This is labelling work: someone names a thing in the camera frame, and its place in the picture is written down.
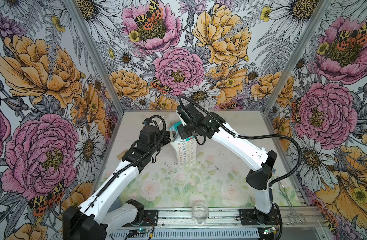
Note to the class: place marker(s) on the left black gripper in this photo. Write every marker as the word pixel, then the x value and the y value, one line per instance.
pixel 164 135

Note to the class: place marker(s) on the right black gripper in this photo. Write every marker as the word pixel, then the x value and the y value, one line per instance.
pixel 183 131

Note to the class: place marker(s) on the teal snack packet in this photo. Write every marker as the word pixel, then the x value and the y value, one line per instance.
pixel 177 130

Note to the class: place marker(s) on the white paper bag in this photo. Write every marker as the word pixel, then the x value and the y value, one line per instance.
pixel 185 149

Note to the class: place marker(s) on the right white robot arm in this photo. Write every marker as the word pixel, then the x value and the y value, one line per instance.
pixel 258 160

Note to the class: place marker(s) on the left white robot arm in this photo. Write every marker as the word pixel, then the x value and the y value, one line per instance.
pixel 92 219

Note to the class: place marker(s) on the wooden block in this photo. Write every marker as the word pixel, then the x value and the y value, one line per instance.
pixel 120 156

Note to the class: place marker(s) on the clear plastic cup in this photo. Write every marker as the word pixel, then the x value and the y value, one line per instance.
pixel 200 213

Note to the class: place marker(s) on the metal tongs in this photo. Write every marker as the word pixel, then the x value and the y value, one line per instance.
pixel 293 216

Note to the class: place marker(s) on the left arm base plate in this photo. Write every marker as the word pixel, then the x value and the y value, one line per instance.
pixel 147 218

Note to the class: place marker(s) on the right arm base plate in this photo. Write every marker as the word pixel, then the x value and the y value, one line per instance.
pixel 253 217

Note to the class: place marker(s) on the aluminium front rail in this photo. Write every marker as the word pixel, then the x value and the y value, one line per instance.
pixel 227 218

